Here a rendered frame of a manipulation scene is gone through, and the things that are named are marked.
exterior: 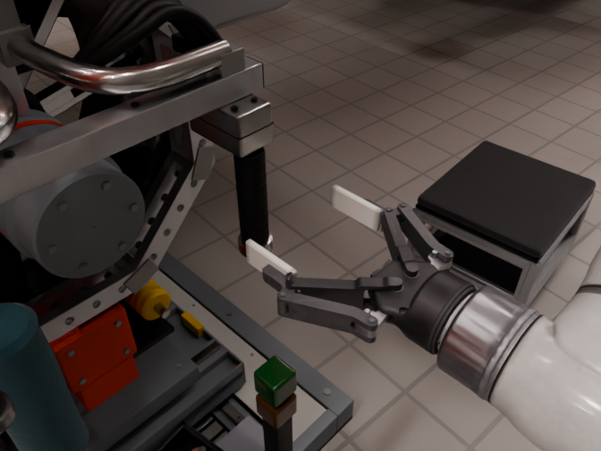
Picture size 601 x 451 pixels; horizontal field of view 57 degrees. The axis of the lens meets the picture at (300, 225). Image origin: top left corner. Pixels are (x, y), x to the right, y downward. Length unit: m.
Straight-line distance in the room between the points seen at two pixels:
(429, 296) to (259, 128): 0.25
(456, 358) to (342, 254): 1.34
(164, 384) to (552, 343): 0.91
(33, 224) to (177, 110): 0.18
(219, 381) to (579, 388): 0.94
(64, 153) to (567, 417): 0.45
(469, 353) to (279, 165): 1.80
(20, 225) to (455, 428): 1.13
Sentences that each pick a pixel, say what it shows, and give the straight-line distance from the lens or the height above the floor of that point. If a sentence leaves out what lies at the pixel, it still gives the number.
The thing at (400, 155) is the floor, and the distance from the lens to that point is 2.32.
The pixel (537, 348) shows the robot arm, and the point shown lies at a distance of 0.48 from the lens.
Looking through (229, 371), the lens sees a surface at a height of 0.15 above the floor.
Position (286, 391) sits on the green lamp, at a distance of 0.71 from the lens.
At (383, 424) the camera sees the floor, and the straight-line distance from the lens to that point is 1.44.
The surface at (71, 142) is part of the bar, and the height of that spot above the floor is 0.98.
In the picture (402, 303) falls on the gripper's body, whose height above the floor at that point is 0.84.
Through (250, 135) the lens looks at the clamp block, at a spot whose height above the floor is 0.92.
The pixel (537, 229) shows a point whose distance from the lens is 1.50.
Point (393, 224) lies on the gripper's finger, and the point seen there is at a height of 0.84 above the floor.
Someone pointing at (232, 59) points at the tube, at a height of 1.00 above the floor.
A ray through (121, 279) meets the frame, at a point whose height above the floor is 0.62.
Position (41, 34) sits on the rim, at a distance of 0.81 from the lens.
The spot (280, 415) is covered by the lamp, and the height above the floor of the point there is 0.60.
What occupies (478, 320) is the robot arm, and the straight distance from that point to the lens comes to 0.49.
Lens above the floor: 1.23
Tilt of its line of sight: 40 degrees down
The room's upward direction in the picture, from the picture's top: straight up
